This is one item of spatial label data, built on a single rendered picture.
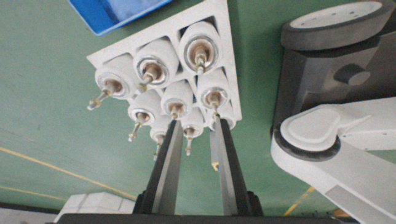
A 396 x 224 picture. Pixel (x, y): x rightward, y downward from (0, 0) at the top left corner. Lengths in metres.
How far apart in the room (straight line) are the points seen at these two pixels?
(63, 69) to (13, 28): 0.16
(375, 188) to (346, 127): 0.13
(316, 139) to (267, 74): 0.34
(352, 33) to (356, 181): 0.32
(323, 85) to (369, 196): 0.26
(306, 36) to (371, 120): 0.29
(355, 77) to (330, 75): 0.04
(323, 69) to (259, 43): 0.23
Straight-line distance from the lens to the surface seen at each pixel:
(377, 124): 0.56
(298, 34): 0.46
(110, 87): 0.36
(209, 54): 0.28
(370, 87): 0.68
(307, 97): 0.53
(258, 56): 0.59
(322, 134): 0.43
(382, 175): 0.47
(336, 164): 0.45
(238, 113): 0.48
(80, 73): 0.80
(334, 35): 0.45
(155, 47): 0.31
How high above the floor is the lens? 0.52
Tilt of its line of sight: 48 degrees down
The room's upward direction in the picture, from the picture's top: 178 degrees counter-clockwise
